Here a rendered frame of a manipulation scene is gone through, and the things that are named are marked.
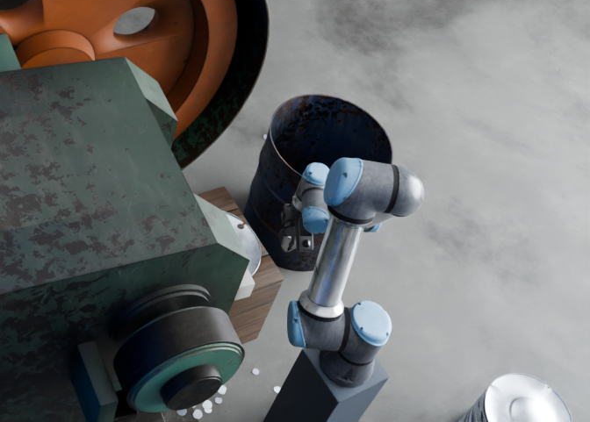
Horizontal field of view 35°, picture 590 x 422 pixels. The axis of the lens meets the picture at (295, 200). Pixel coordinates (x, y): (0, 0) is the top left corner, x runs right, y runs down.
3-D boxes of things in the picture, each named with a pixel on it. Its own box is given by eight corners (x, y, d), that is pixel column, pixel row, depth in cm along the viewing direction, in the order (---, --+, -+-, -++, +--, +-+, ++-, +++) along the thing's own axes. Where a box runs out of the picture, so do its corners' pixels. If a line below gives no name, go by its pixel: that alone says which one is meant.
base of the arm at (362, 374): (351, 331, 259) (363, 311, 252) (383, 374, 252) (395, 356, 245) (309, 350, 251) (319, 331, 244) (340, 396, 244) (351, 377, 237)
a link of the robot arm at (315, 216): (347, 221, 249) (343, 190, 256) (306, 216, 246) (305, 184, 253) (338, 239, 255) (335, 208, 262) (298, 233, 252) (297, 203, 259)
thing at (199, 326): (197, 340, 156) (226, 265, 140) (225, 399, 151) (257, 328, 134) (68, 377, 146) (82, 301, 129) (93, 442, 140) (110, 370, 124)
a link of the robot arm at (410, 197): (445, 167, 216) (375, 202, 263) (400, 160, 213) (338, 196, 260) (442, 215, 214) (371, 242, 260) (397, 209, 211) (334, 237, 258)
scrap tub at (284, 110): (316, 175, 356) (356, 86, 321) (368, 261, 336) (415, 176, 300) (219, 196, 337) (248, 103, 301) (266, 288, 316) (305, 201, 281)
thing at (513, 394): (511, 357, 295) (512, 355, 294) (586, 418, 287) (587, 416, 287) (467, 415, 276) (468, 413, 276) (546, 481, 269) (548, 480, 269)
